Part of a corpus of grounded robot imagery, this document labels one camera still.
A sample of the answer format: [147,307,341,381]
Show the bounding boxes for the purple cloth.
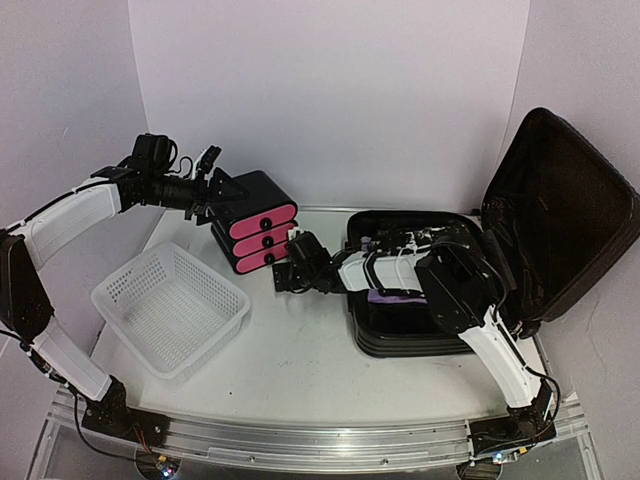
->
[367,290,427,305]

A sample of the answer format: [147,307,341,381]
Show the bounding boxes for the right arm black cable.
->
[344,239,564,421]

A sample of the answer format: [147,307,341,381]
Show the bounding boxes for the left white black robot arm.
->
[1,133,249,438]

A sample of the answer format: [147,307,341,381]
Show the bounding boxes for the black ribbed hard-shell suitcase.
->
[346,107,639,340]

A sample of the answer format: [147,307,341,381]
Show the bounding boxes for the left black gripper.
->
[140,166,250,225]

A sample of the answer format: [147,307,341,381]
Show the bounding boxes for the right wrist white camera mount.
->
[287,226,305,242]

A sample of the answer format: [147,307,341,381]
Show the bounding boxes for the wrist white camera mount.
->
[190,145,222,180]
[287,226,305,242]

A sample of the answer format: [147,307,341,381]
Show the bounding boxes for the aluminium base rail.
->
[47,379,601,471]

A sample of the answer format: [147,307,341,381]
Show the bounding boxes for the black pink three-drawer organizer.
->
[211,170,298,275]

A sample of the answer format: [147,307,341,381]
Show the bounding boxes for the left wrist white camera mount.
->
[190,145,222,180]

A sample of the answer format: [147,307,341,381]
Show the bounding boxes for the white perforated plastic basket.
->
[91,242,251,383]

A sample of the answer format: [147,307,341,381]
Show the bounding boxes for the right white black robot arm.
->
[272,227,560,456]

